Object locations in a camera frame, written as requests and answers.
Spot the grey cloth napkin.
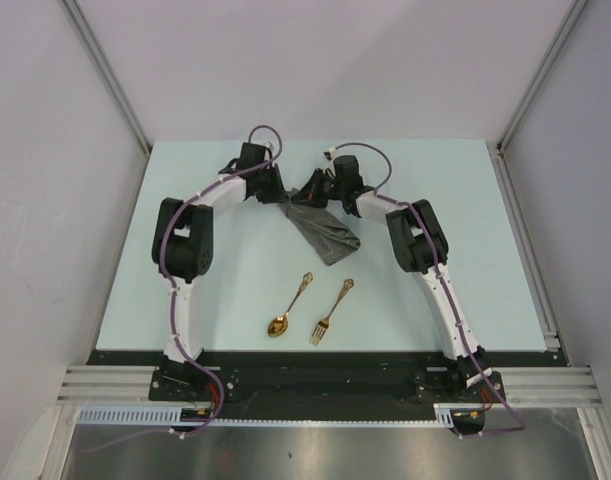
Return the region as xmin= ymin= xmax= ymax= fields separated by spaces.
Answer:
xmin=279 ymin=189 xmax=361 ymax=266

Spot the left aluminium frame post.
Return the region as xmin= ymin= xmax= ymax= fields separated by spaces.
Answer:
xmin=58 ymin=0 xmax=153 ymax=158

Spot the right aluminium side rail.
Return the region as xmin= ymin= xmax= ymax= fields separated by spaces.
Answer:
xmin=487 ymin=143 xmax=563 ymax=351

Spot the right aluminium frame post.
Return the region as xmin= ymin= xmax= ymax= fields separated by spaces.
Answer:
xmin=496 ymin=0 xmax=593 ymax=155

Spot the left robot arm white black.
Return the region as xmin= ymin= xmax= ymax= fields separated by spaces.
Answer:
xmin=151 ymin=141 xmax=284 ymax=400

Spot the gold spoon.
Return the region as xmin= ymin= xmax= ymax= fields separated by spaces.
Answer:
xmin=267 ymin=272 xmax=314 ymax=338

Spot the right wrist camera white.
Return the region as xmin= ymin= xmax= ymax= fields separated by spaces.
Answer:
xmin=323 ymin=147 xmax=337 ymax=169

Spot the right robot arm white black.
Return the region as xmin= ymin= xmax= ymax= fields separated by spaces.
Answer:
xmin=291 ymin=155 xmax=493 ymax=401

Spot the front aluminium frame rail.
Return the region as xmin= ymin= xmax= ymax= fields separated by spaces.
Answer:
xmin=58 ymin=366 xmax=603 ymax=408

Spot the gold fork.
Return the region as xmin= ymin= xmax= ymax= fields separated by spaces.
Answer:
xmin=309 ymin=278 xmax=354 ymax=346

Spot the white slotted cable duct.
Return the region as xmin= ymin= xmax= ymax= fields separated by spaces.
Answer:
xmin=77 ymin=403 xmax=486 ymax=430

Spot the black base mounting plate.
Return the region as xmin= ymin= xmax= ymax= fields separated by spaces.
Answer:
xmin=88 ymin=351 xmax=567 ymax=422

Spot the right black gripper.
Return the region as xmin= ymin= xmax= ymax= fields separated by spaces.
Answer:
xmin=290 ymin=169 xmax=345 ymax=209

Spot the aluminium frame post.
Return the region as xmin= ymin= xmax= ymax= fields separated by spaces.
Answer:
xmin=58 ymin=0 xmax=153 ymax=158
xmin=496 ymin=0 xmax=593 ymax=155

